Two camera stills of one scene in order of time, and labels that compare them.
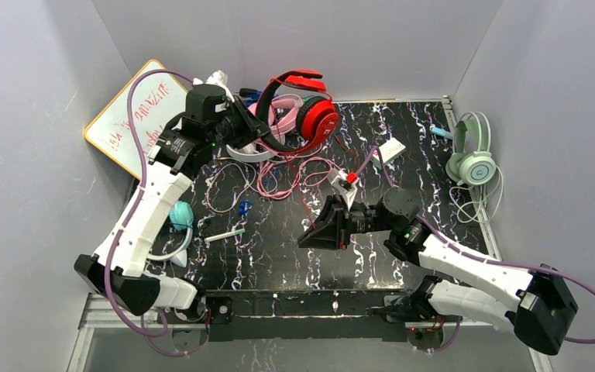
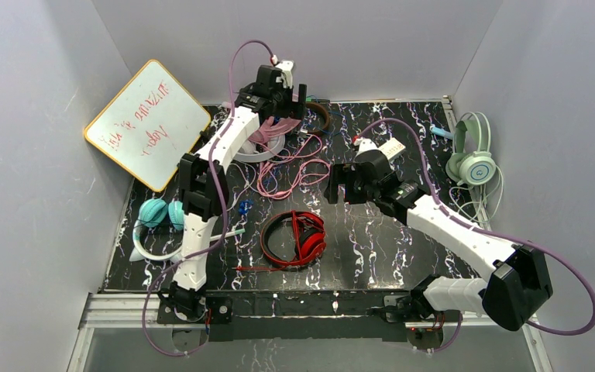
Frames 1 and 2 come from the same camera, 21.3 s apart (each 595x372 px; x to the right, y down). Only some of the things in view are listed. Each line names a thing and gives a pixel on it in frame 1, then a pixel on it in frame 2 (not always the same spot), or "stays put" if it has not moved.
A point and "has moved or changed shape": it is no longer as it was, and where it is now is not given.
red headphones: (317, 117) → (309, 236)
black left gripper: (243, 125) → (287, 104)
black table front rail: (298, 315) stays put
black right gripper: (342, 223) → (342, 174)
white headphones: (248, 153) stays put
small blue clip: (243, 207) stays put
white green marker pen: (224, 235) stays put
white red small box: (388, 151) stays put
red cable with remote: (352, 177) has moved or changed shape
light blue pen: (442, 132) stays put
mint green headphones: (473, 166) stays put
